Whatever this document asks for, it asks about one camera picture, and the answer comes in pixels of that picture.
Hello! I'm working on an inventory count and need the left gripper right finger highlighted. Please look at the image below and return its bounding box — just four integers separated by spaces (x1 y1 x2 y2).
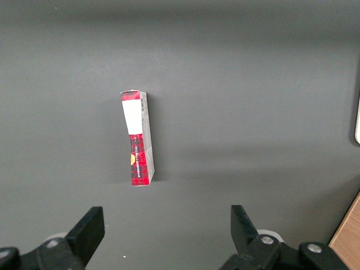
218 205 350 270

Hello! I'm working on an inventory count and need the red and grey carton box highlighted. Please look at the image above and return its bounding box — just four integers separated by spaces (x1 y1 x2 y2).
120 89 156 187

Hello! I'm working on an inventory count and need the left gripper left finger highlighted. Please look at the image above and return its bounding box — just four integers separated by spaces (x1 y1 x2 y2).
0 206 106 270

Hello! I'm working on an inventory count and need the wooden two-drawer cabinet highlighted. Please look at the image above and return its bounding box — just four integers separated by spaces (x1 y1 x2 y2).
328 190 360 270

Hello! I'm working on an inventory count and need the beige rectangular plastic tray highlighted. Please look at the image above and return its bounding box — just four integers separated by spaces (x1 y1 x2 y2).
354 94 360 146

